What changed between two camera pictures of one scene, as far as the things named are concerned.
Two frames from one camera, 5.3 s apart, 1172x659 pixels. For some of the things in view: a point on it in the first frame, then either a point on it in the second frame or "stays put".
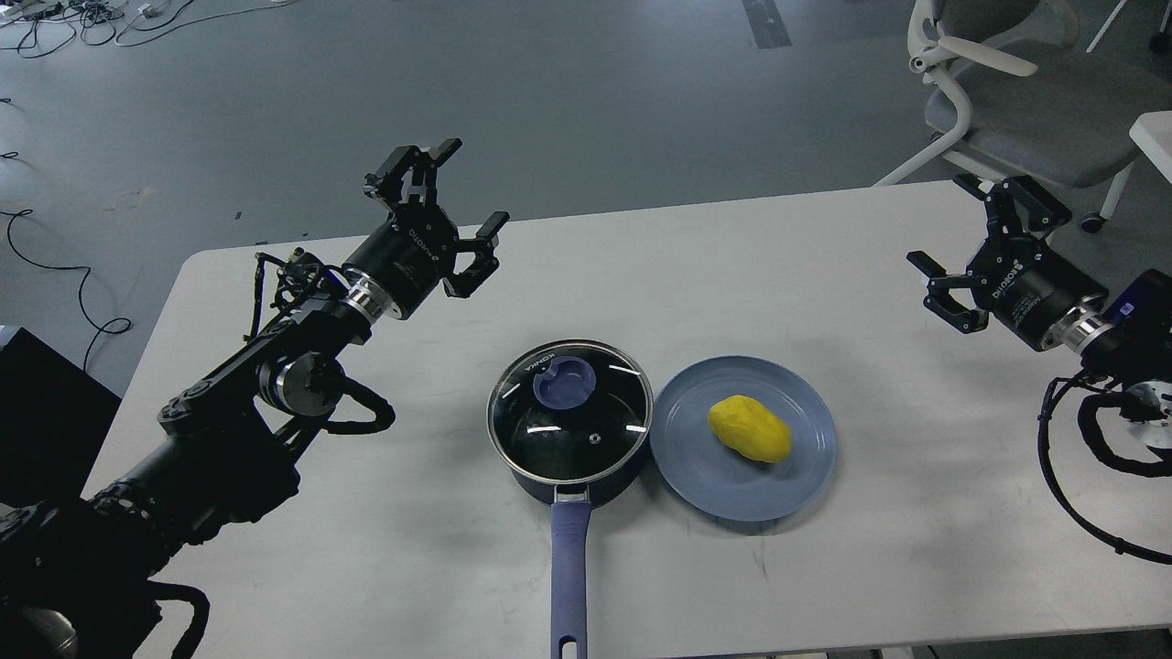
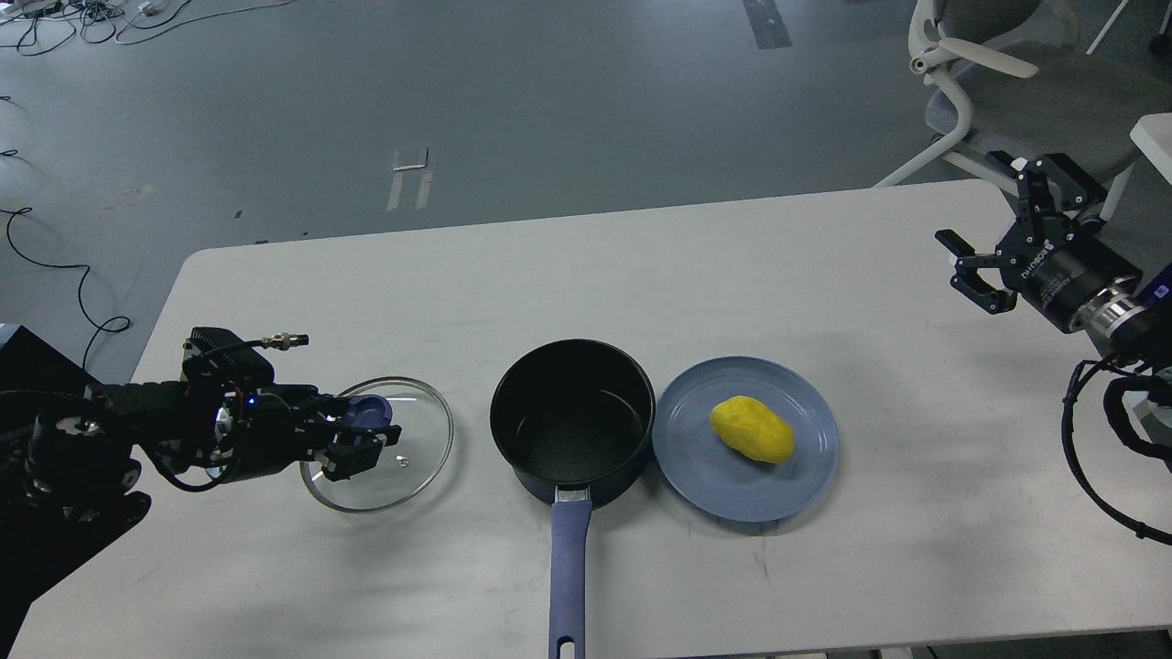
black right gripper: (1028, 288) to (1058, 273)
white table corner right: (1152, 132) stays put
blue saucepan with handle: (570, 419) stays put
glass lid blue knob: (569, 411) to (410, 463)
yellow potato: (750, 427) stays put
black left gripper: (408, 257) to (265, 428)
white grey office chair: (1044, 105) stays put
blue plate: (714, 479) stays put
